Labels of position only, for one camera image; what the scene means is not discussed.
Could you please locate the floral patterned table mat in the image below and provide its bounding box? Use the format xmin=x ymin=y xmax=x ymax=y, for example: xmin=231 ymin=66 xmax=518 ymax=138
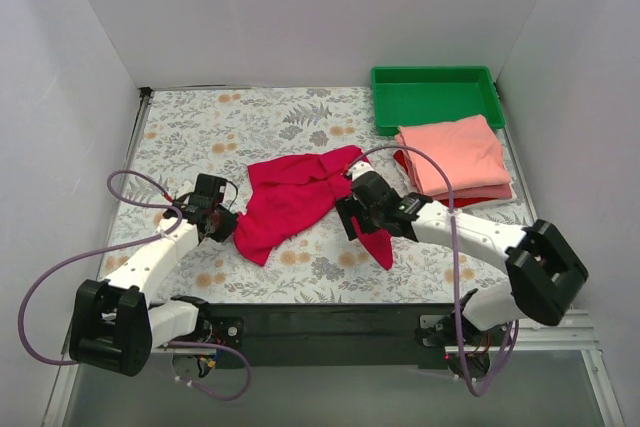
xmin=101 ymin=87 xmax=507 ymax=303

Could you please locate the folded red t-shirt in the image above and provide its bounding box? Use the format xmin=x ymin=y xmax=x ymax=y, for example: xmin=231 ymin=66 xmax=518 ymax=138
xmin=392 ymin=148 xmax=479 ymax=210

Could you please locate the magenta red t-shirt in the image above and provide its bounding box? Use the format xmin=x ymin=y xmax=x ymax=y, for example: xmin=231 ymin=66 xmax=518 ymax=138
xmin=233 ymin=145 xmax=362 ymax=267

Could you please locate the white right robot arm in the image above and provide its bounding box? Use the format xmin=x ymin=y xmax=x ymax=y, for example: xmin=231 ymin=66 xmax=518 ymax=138
xmin=336 ymin=162 xmax=588 ymax=345

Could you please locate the aluminium frame rail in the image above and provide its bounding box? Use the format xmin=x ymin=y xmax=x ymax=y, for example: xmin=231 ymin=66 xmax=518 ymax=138
xmin=420 ymin=310 xmax=600 ymax=355

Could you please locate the black front table rail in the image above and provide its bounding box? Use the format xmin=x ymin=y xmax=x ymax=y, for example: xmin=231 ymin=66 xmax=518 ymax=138
xmin=89 ymin=301 xmax=481 ymax=368

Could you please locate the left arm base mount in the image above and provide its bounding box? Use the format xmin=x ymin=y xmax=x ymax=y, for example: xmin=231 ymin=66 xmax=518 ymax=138
xmin=172 ymin=316 xmax=245 ymax=379

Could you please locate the folded darker pink t-shirt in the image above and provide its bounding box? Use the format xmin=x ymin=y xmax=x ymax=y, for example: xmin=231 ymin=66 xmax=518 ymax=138
xmin=403 ymin=169 xmax=516 ymax=200

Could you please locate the green plastic tray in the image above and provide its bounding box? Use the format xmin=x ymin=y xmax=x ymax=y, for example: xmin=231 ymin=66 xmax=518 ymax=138
xmin=371 ymin=66 xmax=505 ymax=137

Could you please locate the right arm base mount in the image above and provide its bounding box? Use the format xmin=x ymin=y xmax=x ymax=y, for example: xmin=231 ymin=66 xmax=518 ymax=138
xmin=417 ymin=314 xmax=506 ymax=381

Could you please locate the folded salmon pink t-shirt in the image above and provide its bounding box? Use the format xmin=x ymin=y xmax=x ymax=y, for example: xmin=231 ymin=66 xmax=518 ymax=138
xmin=395 ymin=115 xmax=511 ymax=194

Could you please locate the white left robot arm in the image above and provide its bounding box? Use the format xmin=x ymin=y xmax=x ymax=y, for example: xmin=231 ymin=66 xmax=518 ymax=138
xmin=69 ymin=174 xmax=238 ymax=376

